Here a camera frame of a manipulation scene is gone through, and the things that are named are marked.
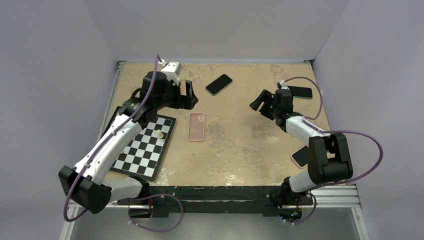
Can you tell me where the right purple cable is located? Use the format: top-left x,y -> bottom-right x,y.
281,76 -> 384,191

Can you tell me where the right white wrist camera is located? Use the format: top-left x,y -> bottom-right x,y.
277,80 -> 289,90

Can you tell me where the phone in pink case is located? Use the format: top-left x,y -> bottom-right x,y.
290,145 -> 309,169

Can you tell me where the black white chessboard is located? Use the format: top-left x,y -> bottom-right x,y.
110,115 -> 177,181

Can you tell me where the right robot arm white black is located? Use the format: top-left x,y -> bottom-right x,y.
249,89 -> 353,204

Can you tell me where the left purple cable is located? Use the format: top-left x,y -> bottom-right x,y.
62,54 -> 168,223

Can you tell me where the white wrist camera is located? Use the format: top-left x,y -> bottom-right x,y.
277,80 -> 289,90
159,59 -> 183,84

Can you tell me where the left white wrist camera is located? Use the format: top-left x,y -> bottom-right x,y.
159,59 -> 183,84

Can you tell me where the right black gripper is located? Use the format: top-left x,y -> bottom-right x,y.
250,89 -> 281,120

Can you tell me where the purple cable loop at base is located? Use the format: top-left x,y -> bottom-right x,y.
128,196 -> 183,233

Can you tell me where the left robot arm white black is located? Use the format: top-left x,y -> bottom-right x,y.
58,71 -> 199,222

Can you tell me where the aluminium frame rail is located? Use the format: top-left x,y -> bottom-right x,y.
59,60 -> 127,240

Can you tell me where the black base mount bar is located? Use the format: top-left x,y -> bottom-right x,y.
117,184 -> 314,218

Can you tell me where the pink phone case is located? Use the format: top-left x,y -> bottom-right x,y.
187,113 -> 206,142

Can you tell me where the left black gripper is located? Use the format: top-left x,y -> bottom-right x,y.
154,78 -> 197,111

